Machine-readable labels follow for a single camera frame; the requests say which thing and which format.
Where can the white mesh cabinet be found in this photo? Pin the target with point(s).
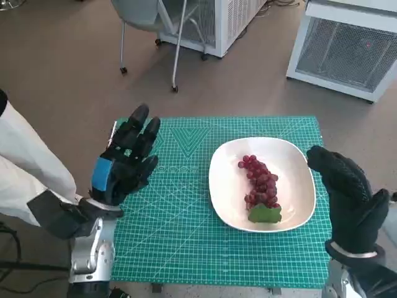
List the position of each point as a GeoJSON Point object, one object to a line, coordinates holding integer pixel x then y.
{"type": "Point", "coordinates": [229, 21]}
{"type": "Point", "coordinates": [344, 52]}

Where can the person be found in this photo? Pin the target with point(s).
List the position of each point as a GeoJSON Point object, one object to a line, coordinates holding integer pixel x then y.
{"type": "Point", "coordinates": [391, 223]}

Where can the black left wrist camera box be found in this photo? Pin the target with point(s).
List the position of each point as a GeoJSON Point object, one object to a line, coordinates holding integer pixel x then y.
{"type": "Point", "coordinates": [56, 214]}

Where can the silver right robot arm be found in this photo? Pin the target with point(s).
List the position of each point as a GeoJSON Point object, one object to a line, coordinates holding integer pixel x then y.
{"type": "Point", "coordinates": [336, 279]}

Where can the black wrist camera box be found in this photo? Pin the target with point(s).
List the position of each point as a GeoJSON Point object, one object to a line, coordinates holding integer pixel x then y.
{"type": "Point", "coordinates": [375, 276]}
{"type": "Point", "coordinates": [56, 214]}

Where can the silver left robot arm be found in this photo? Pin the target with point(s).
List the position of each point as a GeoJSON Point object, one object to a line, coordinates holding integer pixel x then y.
{"type": "Point", "coordinates": [93, 251]}

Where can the green cutting mat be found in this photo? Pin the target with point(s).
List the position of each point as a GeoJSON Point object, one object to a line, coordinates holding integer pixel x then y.
{"type": "Point", "coordinates": [186, 242]}

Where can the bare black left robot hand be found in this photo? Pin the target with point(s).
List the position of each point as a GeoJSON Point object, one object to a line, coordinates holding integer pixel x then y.
{"type": "Point", "coordinates": [127, 161]}

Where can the grey chair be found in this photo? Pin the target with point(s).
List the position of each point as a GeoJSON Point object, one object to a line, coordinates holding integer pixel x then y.
{"type": "Point", "coordinates": [139, 15]}

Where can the red toy grape bunch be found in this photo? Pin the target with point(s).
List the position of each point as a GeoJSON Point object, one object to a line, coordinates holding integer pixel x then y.
{"type": "Point", "coordinates": [260, 183]}

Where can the white square plate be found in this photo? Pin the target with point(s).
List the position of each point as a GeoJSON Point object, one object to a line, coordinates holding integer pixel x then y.
{"type": "Point", "coordinates": [297, 198]}

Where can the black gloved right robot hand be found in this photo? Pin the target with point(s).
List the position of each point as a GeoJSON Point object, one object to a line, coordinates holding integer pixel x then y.
{"type": "Point", "coordinates": [350, 198]}

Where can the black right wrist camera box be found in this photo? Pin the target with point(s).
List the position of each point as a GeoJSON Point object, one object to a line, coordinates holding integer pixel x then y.
{"type": "Point", "coordinates": [375, 276]}

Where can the black table clamp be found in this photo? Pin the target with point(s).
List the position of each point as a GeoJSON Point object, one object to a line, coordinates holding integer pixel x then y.
{"type": "Point", "coordinates": [156, 288]}
{"type": "Point", "coordinates": [274, 291]}

